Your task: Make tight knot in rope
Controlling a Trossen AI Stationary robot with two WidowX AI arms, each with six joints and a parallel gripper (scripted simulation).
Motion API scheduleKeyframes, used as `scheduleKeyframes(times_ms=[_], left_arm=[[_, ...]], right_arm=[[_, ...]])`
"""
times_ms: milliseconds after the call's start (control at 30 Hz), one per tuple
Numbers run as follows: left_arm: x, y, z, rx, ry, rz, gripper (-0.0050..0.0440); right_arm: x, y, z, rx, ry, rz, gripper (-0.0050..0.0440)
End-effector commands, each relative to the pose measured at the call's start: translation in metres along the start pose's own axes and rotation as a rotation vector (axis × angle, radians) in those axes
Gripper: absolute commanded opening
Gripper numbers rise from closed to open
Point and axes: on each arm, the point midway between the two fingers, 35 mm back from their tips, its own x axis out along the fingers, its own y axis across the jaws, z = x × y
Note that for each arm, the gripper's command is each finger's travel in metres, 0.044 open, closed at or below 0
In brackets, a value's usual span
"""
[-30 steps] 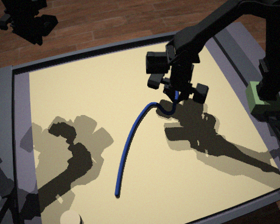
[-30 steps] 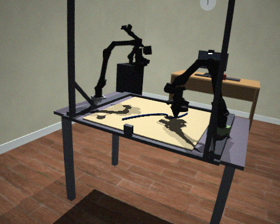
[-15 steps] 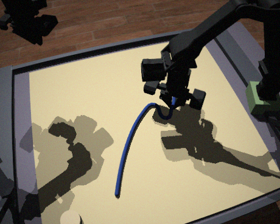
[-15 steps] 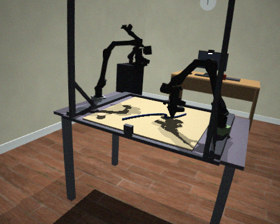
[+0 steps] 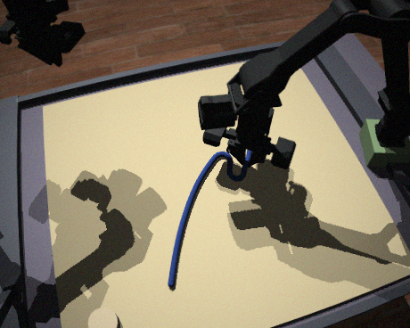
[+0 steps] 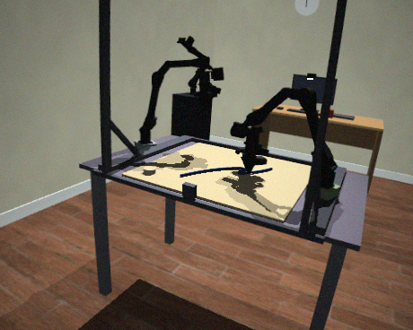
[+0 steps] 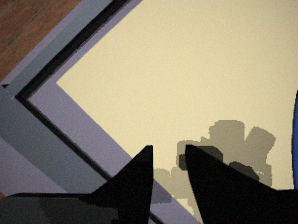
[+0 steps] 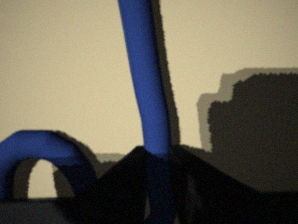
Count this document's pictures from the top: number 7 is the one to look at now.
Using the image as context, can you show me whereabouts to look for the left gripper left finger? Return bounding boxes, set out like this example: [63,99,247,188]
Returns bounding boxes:
[0,145,154,224]

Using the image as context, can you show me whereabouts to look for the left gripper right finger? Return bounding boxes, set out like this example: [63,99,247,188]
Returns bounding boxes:
[185,144,298,224]

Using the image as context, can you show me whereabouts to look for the cream work mat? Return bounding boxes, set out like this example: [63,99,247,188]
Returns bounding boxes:
[56,0,298,224]

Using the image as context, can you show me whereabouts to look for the blue rope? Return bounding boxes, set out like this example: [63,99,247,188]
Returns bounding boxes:
[292,91,298,189]

